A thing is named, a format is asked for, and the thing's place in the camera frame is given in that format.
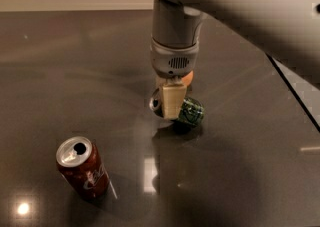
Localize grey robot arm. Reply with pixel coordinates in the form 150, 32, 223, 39
168, 0, 320, 87

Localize orange ball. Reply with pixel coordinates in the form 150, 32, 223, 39
181, 71, 194, 86

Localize red cola can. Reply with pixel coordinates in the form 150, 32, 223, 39
56, 136, 110, 200

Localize green soda can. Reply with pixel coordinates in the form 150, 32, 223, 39
149, 89, 205, 128

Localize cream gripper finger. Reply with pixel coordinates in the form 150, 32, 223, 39
156, 76, 187, 120

